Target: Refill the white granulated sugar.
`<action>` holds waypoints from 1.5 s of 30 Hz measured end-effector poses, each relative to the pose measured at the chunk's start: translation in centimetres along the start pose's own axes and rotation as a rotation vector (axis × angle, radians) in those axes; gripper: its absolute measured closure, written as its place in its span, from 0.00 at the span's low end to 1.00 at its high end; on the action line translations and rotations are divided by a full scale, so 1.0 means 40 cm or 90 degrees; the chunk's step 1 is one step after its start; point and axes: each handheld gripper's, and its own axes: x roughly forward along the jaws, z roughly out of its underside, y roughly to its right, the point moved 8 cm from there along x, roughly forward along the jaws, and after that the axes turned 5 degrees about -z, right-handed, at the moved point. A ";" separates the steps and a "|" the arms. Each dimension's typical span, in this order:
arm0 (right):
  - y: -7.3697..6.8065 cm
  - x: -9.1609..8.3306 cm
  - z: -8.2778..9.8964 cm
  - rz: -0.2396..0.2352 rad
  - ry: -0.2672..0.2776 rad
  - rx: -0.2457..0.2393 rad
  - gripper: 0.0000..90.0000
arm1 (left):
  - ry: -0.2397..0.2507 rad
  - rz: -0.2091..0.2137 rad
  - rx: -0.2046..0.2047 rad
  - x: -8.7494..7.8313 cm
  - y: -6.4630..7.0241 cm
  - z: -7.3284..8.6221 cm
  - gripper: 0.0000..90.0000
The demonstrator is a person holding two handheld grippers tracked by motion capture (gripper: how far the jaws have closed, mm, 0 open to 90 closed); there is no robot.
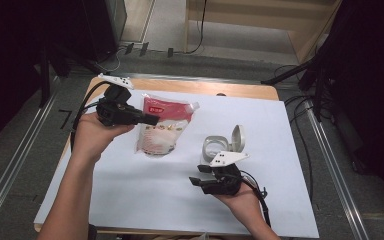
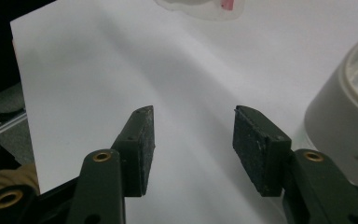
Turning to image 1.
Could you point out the pink and white pouch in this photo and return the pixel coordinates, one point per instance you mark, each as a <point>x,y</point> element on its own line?
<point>166,133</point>

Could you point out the metal floor rail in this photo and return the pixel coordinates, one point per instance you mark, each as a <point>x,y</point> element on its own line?
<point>333,173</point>
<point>13,155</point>
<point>180,78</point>

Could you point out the white paper sheet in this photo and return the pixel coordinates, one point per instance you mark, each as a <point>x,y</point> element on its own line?
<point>163,200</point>

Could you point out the wooden table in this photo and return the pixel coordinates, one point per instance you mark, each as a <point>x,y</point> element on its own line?
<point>196,87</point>

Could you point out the person's left hand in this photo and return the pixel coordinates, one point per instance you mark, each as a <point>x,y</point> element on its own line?
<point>93,136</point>

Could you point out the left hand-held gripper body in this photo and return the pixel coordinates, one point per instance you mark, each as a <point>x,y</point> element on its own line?
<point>113,110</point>

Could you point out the person's right hand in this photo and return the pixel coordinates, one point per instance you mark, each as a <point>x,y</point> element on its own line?
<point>245,203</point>

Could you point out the wooden shelf unit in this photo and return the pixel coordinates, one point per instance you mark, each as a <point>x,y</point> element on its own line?
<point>246,13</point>

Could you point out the dark curtain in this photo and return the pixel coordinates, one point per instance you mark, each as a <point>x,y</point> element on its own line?
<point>10,66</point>
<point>373,83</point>

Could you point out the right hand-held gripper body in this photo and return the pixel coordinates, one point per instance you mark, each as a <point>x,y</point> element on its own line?
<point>225,181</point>

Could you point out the black cabinet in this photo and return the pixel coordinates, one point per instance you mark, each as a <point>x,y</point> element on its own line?
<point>96,30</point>

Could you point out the black metal stand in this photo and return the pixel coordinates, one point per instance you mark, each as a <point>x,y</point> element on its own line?
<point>45,83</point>
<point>286,74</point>

